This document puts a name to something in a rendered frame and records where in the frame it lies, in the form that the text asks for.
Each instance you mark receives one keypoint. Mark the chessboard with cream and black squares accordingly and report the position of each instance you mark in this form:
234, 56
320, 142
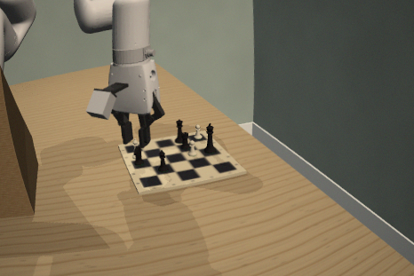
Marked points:
184, 170

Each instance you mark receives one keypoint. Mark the white pawn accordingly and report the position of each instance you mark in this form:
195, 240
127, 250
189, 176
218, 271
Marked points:
197, 135
192, 151

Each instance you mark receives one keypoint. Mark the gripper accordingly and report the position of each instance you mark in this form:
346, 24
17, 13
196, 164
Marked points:
143, 92

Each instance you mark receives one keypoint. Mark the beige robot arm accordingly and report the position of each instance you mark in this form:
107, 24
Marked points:
128, 19

